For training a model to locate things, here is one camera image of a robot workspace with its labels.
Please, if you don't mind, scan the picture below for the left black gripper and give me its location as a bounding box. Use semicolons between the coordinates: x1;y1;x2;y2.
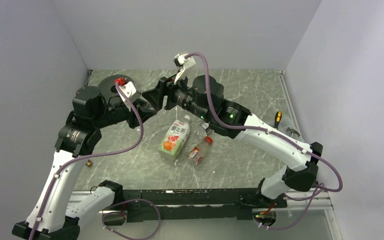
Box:
92;97;157;129

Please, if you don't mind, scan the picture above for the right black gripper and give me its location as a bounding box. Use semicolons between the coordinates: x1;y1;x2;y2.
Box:
142;69;211;122

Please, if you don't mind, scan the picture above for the green fruit tea bottle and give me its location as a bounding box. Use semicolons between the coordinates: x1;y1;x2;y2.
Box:
158;115;191;161

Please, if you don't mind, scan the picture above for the clear bottle black label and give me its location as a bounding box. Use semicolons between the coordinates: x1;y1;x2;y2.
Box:
192;121;212;140

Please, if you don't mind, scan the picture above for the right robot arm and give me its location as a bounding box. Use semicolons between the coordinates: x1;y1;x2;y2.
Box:
142;75;319;208

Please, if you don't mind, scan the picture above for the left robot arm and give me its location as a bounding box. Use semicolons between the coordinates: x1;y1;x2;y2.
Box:
12;82;146;240

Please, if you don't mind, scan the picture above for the small orange cap bottle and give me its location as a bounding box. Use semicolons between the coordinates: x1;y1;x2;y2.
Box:
187;136;213;165

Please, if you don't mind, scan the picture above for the black filament spool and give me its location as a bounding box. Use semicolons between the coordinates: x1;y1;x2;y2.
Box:
98;74;138;101

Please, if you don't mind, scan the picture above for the small brass fitting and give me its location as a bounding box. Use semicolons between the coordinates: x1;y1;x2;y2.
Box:
85;160;93;168

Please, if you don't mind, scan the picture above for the yellow black screwdriver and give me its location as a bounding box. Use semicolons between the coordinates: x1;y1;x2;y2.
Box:
273;111;283;130

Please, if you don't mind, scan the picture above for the small metal hammer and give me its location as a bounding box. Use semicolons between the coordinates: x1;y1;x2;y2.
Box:
285;127;301;139

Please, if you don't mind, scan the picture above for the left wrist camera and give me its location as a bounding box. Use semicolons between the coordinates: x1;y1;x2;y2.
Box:
114;77;141;109

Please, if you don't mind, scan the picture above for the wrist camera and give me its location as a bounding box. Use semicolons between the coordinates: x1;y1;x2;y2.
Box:
114;77;141;109
173;52;196;85

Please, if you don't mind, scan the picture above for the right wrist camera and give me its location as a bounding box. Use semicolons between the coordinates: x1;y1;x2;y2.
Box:
173;52;196;85

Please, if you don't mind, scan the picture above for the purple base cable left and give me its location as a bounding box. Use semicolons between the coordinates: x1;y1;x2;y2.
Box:
101;198;162;240

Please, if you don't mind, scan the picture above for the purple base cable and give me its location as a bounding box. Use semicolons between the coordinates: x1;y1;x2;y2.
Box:
253;183;327;232
101;198;162;240

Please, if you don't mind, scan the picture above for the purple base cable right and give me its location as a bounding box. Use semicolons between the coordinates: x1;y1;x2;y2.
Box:
253;183;327;232

